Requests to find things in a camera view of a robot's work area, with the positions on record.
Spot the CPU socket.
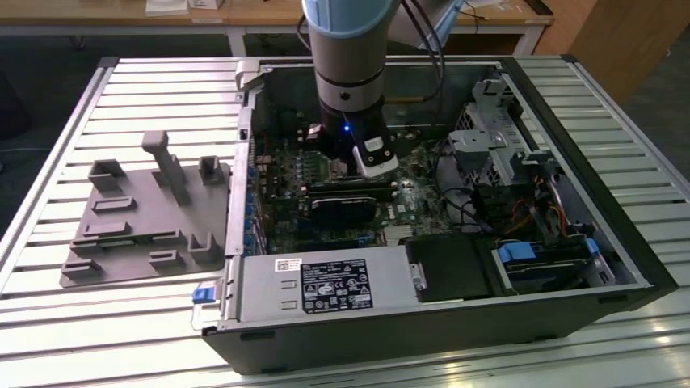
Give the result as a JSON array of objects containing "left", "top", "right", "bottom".
[{"left": 325, "top": 155, "right": 382, "bottom": 185}]

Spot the black graphics card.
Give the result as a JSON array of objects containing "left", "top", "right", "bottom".
[{"left": 306, "top": 195, "right": 381, "bottom": 225}]

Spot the green motherboard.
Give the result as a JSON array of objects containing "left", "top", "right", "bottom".
[{"left": 250, "top": 120, "right": 449, "bottom": 258}]

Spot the grey metal drive cage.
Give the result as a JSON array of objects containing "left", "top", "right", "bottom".
[{"left": 446, "top": 78, "right": 554, "bottom": 188}]

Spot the silver chipset heatsink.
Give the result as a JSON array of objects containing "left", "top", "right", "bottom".
[{"left": 385, "top": 225, "right": 415, "bottom": 245}]

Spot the black rating label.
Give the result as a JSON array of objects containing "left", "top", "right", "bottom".
[{"left": 299, "top": 259, "right": 374, "bottom": 315}]

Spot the grey power supply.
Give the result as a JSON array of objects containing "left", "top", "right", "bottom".
[{"left": 230, "top": 245, "right": 429, "bottom": 324}]

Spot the black plastic shroud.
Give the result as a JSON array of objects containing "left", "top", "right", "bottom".
[{"left": 402, "top": 235, "right": 501, "bottom": 303}]

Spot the grey parts rack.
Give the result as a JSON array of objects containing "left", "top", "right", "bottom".
[{"left": 58, "top": 129, "right": 235, "bottom": 289}]

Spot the blue release latch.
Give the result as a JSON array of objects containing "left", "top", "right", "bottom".
[{"left": 191, "top": 284, "right": 218, "bottom": 305}]

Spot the green RAM stick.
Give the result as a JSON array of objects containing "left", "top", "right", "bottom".
[{"left": 97, "top": 237, "right": 155, "bottom": 247}]

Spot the black PC case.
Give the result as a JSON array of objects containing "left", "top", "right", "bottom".
[{"left": 199, "top": 54, "right": 680, "bottom": 375}]

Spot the wooden desk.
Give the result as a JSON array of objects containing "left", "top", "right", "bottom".
[{"left": 0, "top": 0, "right": 556, "bottom": 57}]

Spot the wooden cabinet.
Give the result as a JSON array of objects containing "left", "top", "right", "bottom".
[{"left": 564, "top": 0, "right": 690, "bottom": 107}]

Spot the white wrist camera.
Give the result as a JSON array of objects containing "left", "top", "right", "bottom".
[{"left": 351, "top": 135, "right": 402, "bottom": 179}]

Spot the black camera cable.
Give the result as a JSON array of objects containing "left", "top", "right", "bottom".
[{"left": 402, "top": 0, "right": 448, "bottom": 104}]

